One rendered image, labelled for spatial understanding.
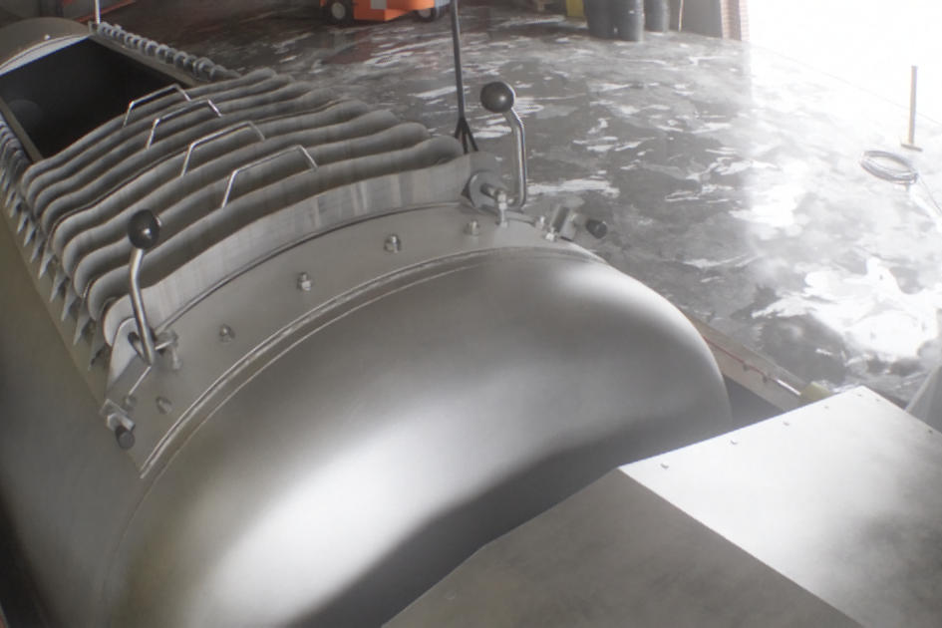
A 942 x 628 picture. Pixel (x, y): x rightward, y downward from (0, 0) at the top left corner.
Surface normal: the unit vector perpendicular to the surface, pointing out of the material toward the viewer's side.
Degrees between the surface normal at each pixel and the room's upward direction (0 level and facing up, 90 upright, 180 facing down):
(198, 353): 21
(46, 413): 45
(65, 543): 55
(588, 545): 0
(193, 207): 90
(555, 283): 26
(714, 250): 0
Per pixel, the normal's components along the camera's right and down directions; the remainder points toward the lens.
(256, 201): 0.60, 0.38
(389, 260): -0.03, -0.87
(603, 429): 0.64, -0.01
